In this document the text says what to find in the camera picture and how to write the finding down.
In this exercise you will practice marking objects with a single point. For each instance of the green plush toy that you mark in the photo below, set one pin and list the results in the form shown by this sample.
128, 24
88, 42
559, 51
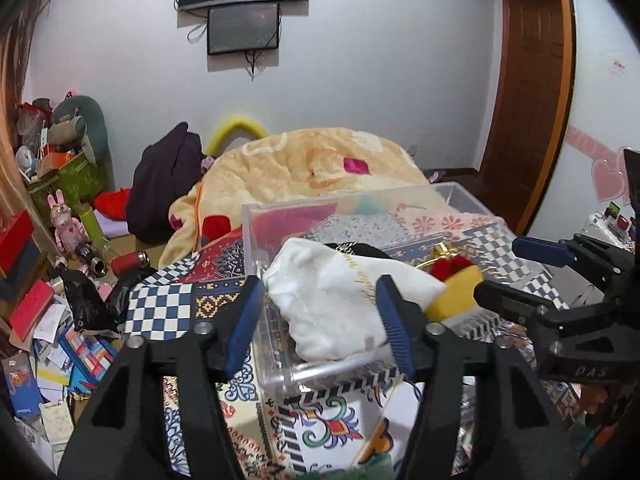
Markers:
90, 120

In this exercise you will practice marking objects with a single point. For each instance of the peach fleece blanket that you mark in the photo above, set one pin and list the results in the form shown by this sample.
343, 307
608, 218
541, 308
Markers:
300, 170

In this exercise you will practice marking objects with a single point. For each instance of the brown curtain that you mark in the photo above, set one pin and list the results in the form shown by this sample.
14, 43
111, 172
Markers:
10, 90

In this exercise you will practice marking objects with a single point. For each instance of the red box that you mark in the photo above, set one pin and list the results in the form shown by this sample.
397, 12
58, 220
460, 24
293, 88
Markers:
15, 245

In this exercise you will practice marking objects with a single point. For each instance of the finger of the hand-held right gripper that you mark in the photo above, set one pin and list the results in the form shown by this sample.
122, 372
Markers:
542, 251
505, 300

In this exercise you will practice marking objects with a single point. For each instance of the green cylinder bottle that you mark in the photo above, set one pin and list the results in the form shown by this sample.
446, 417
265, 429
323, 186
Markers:
92, 225

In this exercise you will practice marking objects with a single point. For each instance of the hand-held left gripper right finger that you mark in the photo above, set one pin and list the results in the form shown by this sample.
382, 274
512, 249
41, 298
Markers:
395, 322

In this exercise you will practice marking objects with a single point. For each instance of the patterned patchwork blanket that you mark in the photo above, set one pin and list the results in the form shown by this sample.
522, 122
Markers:
165, 305

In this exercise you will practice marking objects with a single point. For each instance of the yellow hoop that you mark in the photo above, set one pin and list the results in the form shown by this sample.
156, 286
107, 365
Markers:
235, 125

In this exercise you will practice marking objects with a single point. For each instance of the black cloth item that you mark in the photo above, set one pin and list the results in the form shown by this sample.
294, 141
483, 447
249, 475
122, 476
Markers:
360, 250

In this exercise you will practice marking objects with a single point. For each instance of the clear plastic box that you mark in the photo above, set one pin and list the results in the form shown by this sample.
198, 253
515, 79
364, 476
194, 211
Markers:
280, 230

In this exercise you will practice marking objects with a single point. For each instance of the white cloth pouch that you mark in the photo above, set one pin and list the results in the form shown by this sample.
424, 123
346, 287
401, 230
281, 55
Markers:
335, 305

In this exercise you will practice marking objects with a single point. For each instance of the dark board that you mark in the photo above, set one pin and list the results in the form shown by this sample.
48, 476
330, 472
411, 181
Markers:
632, 175

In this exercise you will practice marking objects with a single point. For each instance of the green cardboard box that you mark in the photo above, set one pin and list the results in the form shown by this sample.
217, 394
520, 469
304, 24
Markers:
70, 177

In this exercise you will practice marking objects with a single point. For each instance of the yellow cloth item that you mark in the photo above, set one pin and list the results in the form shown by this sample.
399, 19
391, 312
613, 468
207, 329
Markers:
457, 292

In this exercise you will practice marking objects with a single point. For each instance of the small wall sticker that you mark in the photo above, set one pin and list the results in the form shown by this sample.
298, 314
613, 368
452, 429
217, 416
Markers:
620, 66

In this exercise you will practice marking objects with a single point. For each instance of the red cushion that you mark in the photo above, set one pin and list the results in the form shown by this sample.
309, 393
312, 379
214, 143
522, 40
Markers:
112, 202

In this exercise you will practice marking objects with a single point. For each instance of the red thermos bottle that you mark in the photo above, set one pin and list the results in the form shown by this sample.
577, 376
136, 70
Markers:
127, 262

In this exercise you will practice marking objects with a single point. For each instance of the small wall screen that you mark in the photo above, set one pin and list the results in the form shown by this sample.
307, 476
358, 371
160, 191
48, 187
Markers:
244, 27

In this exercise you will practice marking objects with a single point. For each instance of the red fabric flower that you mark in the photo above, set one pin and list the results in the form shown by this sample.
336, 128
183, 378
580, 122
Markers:
450, 266

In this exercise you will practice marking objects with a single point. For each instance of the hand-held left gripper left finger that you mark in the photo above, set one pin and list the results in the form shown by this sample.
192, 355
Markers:
244, 317

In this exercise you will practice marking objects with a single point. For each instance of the pink book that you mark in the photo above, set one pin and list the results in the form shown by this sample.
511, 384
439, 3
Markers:
31, 307

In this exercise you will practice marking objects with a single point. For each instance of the pink heart wall sticker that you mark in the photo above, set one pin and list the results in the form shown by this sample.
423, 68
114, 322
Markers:
607, 175

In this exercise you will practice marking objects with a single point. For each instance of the black plastic bag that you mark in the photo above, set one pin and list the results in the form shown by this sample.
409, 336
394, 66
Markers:
85, 300

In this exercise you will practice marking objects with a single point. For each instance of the pink rabbit toy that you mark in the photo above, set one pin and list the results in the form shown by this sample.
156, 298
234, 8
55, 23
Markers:
65, 227

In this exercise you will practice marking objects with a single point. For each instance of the dark purple garment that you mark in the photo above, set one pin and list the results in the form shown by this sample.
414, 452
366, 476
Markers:
160, 185

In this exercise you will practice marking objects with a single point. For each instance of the black bottle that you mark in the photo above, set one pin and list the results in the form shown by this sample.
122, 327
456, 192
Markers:
92, 260

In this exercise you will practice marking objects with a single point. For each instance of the pile of papers and boxes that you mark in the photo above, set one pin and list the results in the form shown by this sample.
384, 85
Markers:
55, 375

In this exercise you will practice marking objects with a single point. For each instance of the brown wooden door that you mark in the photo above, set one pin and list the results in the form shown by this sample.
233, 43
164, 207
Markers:
530, 85

